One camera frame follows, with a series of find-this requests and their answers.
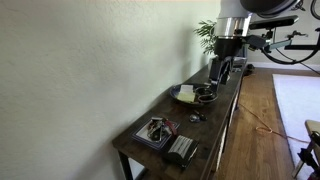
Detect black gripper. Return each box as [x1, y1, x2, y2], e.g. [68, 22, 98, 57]
[208, 55, 236, 90]

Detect round dark blue bowl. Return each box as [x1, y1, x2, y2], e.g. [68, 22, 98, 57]
[169, 82, 220, 107]

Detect small dark box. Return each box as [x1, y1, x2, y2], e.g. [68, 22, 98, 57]
[232, 56, 248, 73]

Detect small black floor object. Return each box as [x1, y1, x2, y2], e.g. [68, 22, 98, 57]
[244, 63, 257, 77]

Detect white paper slip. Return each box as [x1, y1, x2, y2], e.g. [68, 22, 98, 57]
[179, 84, 195, 95]

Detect yellow sticky note pad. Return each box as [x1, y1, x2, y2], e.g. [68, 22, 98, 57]
[176, 91, 197, 104]

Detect black car key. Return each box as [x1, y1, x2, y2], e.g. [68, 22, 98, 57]
[194, 109, 208, 122]

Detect leafy green houseplant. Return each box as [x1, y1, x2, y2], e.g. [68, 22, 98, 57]
[193, 19, 218, 56]

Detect dark wooden console table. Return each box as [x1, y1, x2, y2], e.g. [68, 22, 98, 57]
[112, 58, 250, 180]

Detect white rug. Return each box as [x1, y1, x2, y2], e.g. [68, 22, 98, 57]
[272, 73, 320, 168]

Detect square blue-rimmed tray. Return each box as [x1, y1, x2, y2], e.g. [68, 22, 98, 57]
[130, 116, 181, 151]

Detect light wooden chair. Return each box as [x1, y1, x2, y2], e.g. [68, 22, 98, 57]
[292, 119, 320, 180]

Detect bicycle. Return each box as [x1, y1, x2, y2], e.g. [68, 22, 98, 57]
[289, 0, 320, 21]

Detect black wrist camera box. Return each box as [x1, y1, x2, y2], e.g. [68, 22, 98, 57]
[242, 33, 268, 52]

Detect orange floor cable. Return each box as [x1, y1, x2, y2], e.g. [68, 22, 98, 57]
[237, 102, 312, 145]

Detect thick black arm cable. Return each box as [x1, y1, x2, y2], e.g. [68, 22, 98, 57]
[261, 28, 320, 65]

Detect key bunch with red strap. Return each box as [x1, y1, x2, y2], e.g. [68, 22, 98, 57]
[146, 117, 179, 143]

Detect black wall rail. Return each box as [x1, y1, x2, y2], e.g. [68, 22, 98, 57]
[284, 43, 320, 51]

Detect thin black stand cable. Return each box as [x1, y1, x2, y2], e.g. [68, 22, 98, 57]
[299, 61, 320, 77]

